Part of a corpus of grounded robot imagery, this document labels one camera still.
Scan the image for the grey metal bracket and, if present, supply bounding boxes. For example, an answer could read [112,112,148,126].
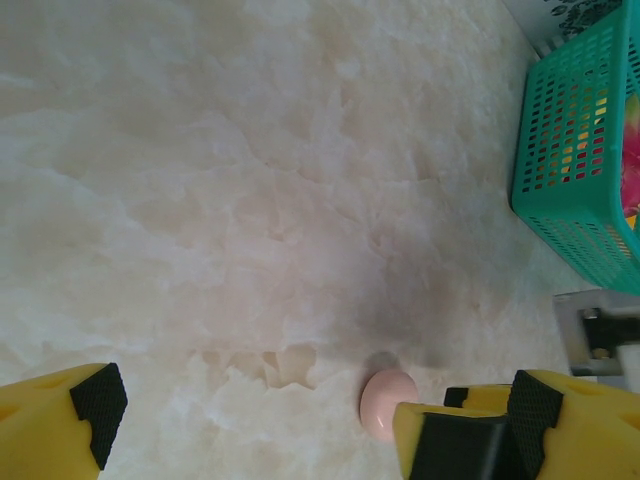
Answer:
[553,288,640,377]

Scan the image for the teal plastic mesh basket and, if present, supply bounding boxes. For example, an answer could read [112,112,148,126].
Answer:
[510,0,640,294]

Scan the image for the pink dragon fruit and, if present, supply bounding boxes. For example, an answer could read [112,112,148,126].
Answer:
[618,93,640,222]

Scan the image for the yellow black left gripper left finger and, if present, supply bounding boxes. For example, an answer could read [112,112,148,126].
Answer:
[0,362,129,480]

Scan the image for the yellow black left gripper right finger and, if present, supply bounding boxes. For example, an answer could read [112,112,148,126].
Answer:
[507,368,640,480]

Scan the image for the pink earbud charging case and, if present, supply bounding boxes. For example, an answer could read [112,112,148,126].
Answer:
[359,369,419,442]

